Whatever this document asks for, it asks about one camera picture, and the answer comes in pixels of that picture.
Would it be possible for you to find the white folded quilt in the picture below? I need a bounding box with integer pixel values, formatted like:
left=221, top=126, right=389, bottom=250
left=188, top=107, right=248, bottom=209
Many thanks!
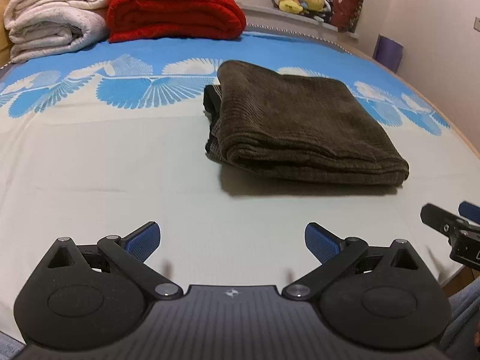
left=4, top=7, right=110, bottom=64

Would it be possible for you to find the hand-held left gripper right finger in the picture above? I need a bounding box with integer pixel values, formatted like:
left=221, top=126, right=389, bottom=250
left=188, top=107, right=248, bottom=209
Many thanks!
left=281, top=222, right=419, bottom=301

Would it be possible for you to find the brown knitted towel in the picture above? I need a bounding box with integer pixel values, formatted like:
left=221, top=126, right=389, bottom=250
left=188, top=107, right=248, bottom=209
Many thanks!
left=203, top=60, right=410, bottom=186

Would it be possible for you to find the wooden headboard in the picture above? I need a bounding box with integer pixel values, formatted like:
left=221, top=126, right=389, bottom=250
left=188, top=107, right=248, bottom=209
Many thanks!
left=0, top=0, right=16, bottom=69

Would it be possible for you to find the red folded blanket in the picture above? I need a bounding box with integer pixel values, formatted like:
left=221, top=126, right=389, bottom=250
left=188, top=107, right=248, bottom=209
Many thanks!
left=106, top=0, right=247, bottom=44

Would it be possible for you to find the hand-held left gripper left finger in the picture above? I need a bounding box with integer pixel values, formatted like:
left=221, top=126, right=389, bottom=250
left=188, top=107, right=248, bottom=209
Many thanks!
left=47, top=221, right=184, bottom=301

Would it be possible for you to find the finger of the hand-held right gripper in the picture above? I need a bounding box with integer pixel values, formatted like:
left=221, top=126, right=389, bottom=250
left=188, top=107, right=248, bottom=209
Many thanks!
left=458, top=201, right=480, bottom=229
left=420, top=203, right=466, bottom=238

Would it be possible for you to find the person's jeans leg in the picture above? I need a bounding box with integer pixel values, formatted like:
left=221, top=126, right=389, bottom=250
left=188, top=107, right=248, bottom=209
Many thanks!
left=438, top=277, right=480, bottom=360

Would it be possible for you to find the blue and white printed bedsheet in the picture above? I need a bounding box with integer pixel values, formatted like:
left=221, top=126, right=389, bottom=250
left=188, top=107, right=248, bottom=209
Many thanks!
left=0, top=32, right=480, bottom=346

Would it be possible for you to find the red cushion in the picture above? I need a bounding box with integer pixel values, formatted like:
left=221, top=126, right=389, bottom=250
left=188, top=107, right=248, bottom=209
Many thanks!
left=330, top=0, right=365, bottom=33

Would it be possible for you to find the purple box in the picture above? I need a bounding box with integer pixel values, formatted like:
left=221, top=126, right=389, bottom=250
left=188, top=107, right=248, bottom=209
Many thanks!
left=373, top=34, right=404, bottom=73

